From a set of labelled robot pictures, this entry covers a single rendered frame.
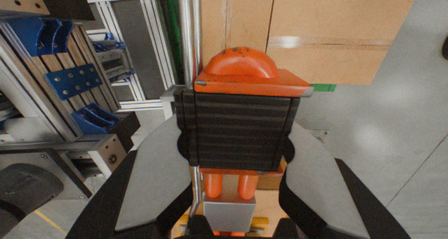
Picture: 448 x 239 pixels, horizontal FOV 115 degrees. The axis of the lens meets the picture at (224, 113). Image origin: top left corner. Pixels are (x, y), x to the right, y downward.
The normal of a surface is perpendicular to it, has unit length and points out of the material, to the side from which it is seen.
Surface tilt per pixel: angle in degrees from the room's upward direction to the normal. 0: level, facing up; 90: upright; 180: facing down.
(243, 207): 0
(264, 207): 0
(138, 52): 0
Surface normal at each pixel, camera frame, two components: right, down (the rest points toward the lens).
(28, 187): 0.81, -0.28
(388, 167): -0.01, 0.49
